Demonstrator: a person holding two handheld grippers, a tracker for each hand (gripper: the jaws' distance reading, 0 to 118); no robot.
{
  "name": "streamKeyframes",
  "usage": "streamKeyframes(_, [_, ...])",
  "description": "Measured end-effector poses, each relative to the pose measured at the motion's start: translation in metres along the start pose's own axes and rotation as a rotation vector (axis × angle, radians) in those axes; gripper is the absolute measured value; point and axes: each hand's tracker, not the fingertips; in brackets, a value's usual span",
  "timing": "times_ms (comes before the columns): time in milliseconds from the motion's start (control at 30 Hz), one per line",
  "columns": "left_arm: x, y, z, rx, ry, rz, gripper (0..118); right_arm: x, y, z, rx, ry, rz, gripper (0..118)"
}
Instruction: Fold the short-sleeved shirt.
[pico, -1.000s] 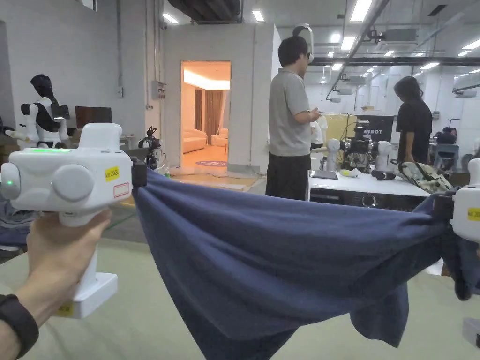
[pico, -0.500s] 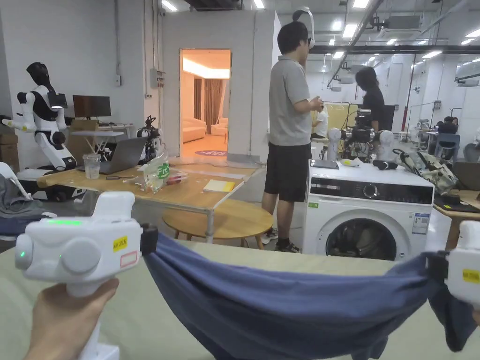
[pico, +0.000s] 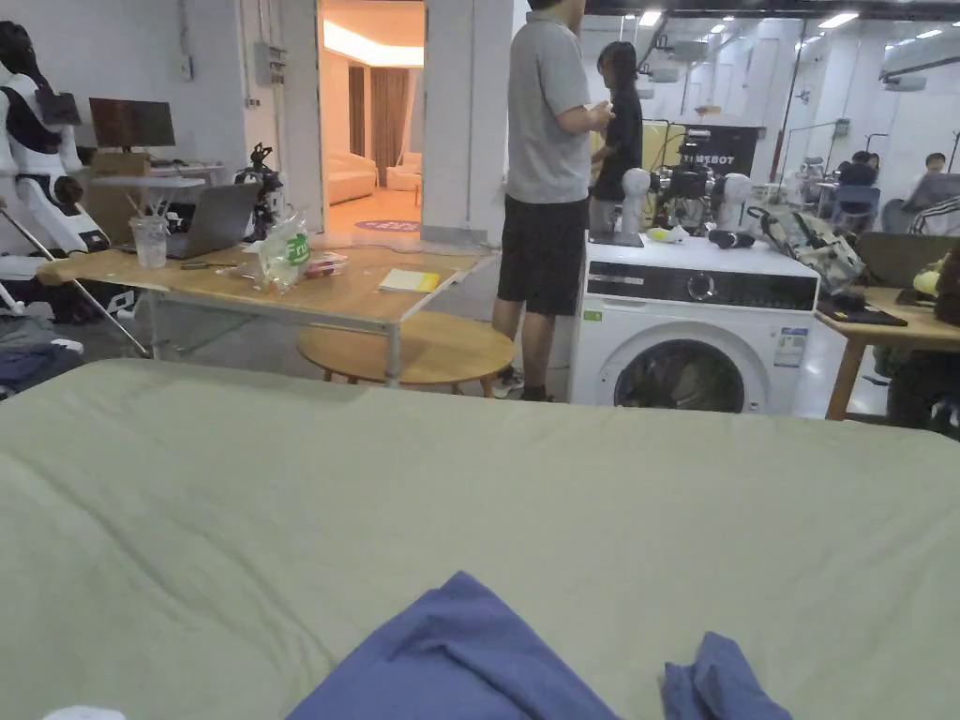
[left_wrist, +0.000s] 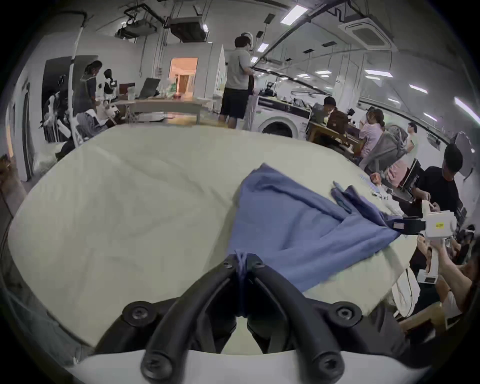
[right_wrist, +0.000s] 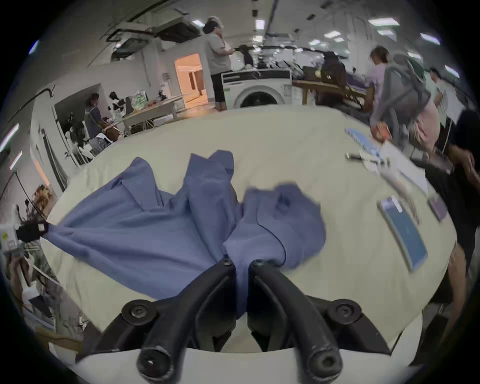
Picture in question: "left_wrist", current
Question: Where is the blue shirt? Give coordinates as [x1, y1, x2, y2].
[227, 163, 402, 317]

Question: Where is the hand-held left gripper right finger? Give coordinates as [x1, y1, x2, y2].
[243, 255, 410, 382]

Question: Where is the person's right forearm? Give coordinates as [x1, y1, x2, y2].
[435, 259, 475, 308]

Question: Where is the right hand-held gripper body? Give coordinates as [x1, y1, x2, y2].
[403, 200, 457, 284]

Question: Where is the wooden desk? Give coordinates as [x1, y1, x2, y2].
[307, 121, 365, 155]

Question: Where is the low white table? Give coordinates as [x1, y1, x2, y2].
[112, 77, 211, 125]

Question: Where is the chair with grey jacket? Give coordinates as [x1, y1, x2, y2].
[358, 125, 410, 177]

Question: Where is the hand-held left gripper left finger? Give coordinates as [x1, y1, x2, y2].
[95, 254, 241, 380]

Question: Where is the bed with pale green sheet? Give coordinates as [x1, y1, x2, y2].
[8, 124, 419, 355]

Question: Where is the black and white robot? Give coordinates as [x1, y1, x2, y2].
[98, 68, 120, 109]

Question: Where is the person's right hand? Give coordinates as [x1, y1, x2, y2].
[416, 235, 455, 276]

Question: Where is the white washing machine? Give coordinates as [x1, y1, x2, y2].
[256, 95, 313, 140]

